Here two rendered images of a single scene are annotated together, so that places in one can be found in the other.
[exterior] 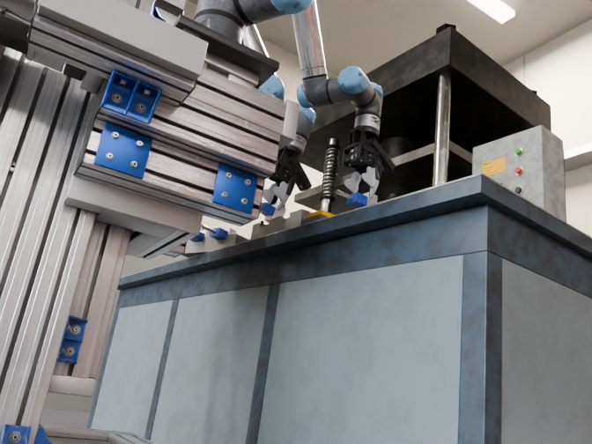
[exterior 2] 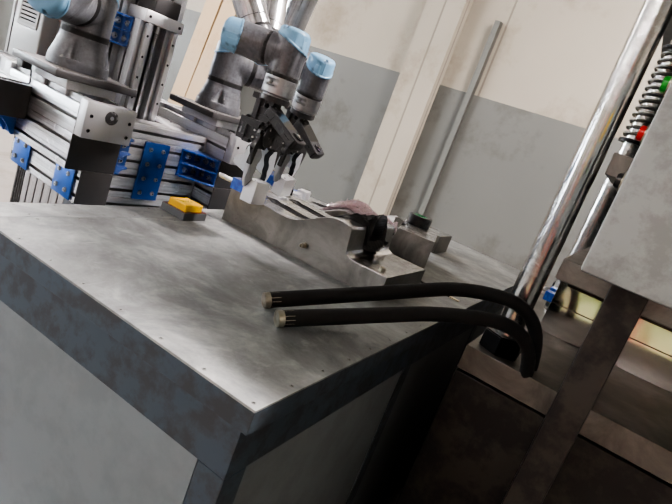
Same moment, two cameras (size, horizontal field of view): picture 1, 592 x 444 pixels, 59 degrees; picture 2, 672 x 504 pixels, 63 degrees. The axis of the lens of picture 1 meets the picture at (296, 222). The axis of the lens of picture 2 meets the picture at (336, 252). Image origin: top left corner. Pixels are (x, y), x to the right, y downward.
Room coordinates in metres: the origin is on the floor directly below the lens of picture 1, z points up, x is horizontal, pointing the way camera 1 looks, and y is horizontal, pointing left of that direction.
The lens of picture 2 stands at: (0.96, -1.43, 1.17)
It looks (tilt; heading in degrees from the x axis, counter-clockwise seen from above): 13 degrees down; 61
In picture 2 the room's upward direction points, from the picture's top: 20 degrees clockwise
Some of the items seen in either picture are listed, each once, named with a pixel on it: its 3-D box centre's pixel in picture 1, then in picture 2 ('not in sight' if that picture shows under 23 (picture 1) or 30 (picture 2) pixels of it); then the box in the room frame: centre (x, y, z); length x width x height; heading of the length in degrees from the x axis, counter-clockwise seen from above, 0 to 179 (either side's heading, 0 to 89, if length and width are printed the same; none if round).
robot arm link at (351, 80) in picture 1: (351, 87); (249, 41); (1.30, -0.10, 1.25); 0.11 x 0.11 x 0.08; 59
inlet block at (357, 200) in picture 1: (354, 199); (240, 184); (1.36, -0.15, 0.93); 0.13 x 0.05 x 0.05; 125
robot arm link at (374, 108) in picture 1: (368, 103); (288, 53); (1.37, -0.17, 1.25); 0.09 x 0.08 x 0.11; 149
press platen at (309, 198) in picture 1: (403, 196); not in sight; (2.66, -0.57, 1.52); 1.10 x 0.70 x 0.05; 35
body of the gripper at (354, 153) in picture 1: (362, 150); (265, 121); (1.37, -0.16, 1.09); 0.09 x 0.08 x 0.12; 125
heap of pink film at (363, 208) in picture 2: not in sight; (362, 211); (1.88, 0.13, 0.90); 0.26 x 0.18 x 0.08; 142
